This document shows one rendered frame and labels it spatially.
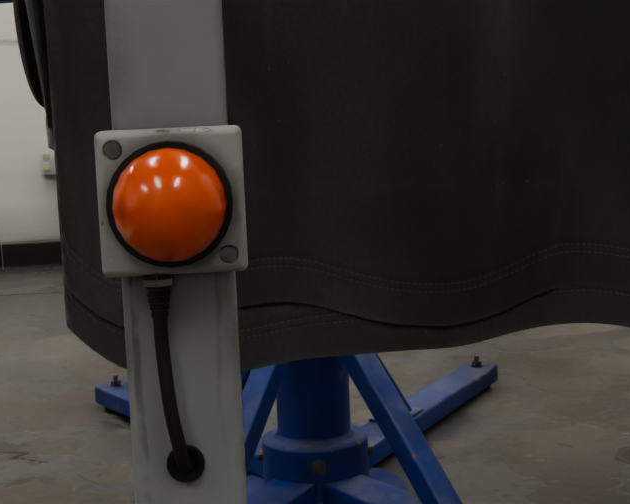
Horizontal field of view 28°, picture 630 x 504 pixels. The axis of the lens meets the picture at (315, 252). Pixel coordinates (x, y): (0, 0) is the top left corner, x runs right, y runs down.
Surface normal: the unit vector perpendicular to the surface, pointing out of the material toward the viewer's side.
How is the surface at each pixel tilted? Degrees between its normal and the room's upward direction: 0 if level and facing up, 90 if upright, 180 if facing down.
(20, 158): 90
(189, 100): 90
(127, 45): 90
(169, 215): 100
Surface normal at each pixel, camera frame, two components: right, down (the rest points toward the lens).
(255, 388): -0.33, -0.64
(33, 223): 0.06, 0.12
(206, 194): 0.76, -0.11
